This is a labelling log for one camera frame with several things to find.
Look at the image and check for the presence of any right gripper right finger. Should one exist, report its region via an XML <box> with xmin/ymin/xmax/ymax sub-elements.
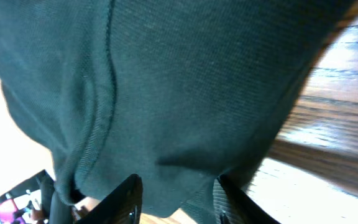
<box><xmin>216</xmin><ymin>175</ymin><xmax>280</xmax><ymax>224</ymax></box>

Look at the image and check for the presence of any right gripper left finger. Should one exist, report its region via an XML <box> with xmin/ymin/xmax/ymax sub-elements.
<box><xmin>75</xmin><ymin>174</ymin><xmax>143</xmax><ymax>224</ymax></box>

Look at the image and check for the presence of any black polo shirt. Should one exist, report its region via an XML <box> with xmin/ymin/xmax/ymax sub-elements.
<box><xmin>0</xmin><ymin>0</ymin><xmax>352</xmax><ymax>223</ymax></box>

